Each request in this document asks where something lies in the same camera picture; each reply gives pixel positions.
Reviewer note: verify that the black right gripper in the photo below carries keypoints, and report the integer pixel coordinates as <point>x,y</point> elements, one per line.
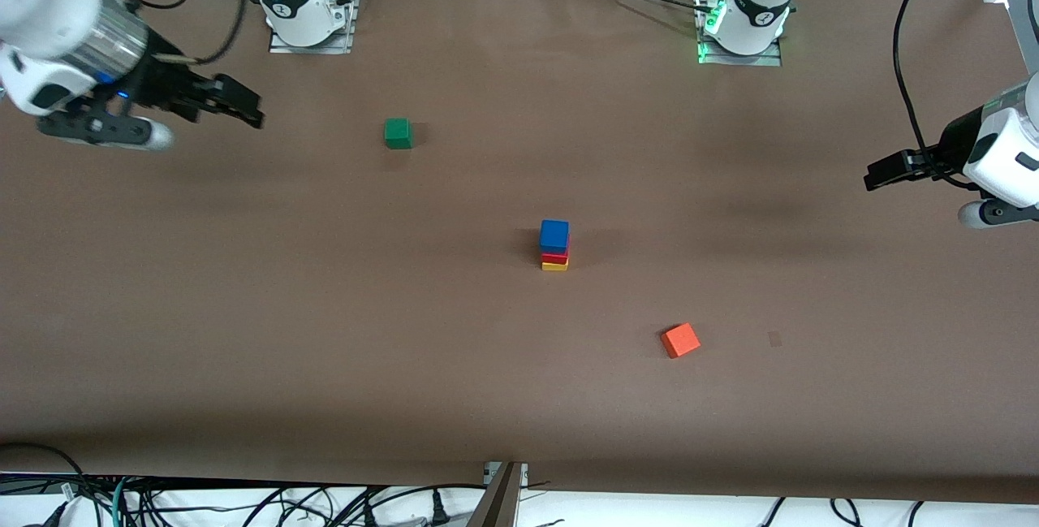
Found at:
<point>166,82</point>

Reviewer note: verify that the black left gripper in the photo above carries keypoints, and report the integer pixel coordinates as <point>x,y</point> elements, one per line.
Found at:
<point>955,143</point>

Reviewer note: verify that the blue wooden cube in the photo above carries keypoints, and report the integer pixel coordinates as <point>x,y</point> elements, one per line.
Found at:
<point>554,235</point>

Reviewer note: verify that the red wooden cube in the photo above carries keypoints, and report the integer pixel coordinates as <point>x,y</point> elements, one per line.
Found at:
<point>555,258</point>

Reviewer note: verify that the green wooden cube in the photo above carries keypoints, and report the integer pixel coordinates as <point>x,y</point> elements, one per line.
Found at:
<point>398,133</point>

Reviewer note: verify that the paper table cover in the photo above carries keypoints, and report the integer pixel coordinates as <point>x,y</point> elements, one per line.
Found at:
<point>243,308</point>

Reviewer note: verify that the orange wooden cube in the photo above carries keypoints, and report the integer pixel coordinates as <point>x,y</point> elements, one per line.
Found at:
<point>680,340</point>

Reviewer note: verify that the yellow wooden block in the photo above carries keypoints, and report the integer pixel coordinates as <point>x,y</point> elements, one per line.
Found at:
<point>554,266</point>

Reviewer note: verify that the black power plug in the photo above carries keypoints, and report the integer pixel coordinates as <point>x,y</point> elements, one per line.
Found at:
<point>439,513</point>

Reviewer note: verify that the brown wooden beam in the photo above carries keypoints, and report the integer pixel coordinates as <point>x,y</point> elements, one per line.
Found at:
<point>499,503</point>

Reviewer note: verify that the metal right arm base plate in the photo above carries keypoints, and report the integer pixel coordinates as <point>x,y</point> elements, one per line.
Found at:
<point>308,48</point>

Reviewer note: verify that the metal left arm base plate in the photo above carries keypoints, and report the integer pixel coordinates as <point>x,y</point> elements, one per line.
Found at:
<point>739,61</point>

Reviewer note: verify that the metal beam bracket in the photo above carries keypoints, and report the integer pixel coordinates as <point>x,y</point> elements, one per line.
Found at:
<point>489,472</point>

